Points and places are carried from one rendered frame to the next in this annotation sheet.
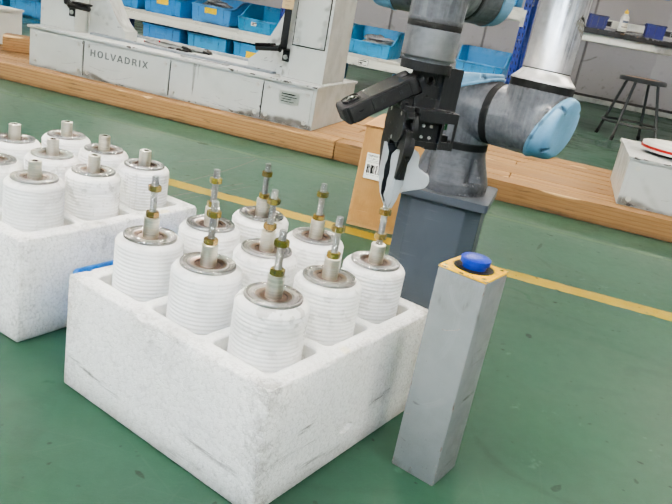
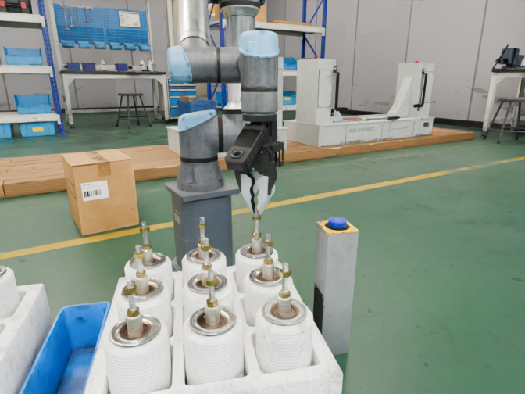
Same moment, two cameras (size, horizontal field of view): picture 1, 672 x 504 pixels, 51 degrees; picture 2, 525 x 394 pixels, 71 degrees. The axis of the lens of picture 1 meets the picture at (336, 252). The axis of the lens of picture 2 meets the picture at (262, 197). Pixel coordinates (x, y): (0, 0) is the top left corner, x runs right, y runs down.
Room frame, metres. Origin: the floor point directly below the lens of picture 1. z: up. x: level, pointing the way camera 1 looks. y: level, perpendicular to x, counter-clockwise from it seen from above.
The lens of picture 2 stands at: (0.46, 0.47, 0.62)
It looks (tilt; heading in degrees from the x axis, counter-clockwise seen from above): 17 degrees down; 315
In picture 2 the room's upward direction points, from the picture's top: straight up
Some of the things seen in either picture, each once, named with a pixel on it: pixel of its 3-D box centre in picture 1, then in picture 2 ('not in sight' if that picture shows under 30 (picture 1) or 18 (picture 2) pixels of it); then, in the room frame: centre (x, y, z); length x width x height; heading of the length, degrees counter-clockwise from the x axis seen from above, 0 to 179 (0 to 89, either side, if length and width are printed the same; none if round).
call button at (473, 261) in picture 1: (475, 263); (337, 223); (0.88, -0.18, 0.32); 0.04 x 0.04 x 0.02
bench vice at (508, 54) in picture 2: not in sight; (510, 57); (1.57, -4.49, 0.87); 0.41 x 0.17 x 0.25; 75
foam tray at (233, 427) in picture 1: (252, 346); (211, 353); (0.97, 0.10, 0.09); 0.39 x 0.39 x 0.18; 57
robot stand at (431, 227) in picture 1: (432, 254); (202, 229); (1.40, -0.20, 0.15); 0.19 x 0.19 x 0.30; 75
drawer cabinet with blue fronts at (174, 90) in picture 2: not in sight; (177, 98); (5.84, -2.99, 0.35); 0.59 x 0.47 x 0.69; 165
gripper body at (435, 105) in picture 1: (422, 105); (261, 142); (1.01, -0.08, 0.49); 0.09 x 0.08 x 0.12; 109
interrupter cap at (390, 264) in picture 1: (375, 261); (256, 251); (1.01, -0.06, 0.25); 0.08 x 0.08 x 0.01
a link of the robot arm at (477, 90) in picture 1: (470, 104); (200, 133); (1.40, -0.21, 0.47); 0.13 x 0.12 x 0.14; 54
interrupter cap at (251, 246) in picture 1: (266, 249); (207, 283); (0.97, 0.10, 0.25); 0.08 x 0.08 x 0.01
